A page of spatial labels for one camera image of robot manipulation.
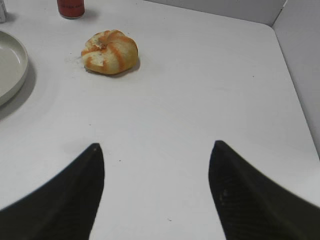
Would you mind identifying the grey ceramic plate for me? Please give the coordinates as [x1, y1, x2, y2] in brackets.
[0, 31, 29, 105]

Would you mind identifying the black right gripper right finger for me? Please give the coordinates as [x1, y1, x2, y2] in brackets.
[208, 140, 320, 240]

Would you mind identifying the round bread roll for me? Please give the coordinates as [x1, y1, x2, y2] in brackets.
[81, 29, 139, 75]

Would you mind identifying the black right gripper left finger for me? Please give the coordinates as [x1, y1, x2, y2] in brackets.
[0, 143, 104, 240]

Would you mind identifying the white blue milk carton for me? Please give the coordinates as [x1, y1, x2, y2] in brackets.
[0, 0, 7, 23]

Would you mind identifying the red soda can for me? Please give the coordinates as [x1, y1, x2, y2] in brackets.
[57, 0, 85, 19]

